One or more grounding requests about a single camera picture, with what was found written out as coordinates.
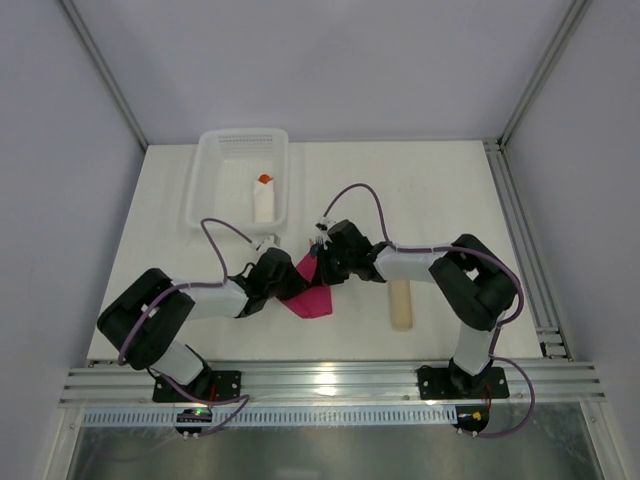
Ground right aluminium frame post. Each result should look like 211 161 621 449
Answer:
498 0 592 150

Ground white slotted cable duct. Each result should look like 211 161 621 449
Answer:
81 404 456 428

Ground white plastic basket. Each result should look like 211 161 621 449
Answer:
184 128 290 234

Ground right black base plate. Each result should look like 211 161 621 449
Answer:
416 365 510 400

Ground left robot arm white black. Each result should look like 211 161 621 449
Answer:
97 247 312 405

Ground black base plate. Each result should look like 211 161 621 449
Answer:
152 368 242 404
416 365 510 400

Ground controller board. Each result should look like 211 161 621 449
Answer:
453 405 490 437
174 407 218 439

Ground pink paper napkin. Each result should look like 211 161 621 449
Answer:
281 253 333 320

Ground right aluminium side rail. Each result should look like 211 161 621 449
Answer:
483 139 574 362

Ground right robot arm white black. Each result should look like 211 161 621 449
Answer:
312 220 521 400

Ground aluminium front rail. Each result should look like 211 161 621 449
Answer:
59 359 606 407

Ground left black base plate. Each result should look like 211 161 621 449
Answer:
152 368 242 404

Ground right controller board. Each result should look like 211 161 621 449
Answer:
453 405 490 437

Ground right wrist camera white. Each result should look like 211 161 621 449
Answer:
315 217 335 250

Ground left aluminium frame post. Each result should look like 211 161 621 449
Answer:
56 0 149 151

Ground beige wooden utensil tray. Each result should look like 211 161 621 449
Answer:
389 280 414 332

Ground left controller board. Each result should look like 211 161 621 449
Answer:
174 407 218 439

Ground white rolled napkin bundle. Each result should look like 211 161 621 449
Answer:
253 180 275 224

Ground aluminium frame post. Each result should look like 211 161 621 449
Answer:
498 0 592 150
56 0 149 151

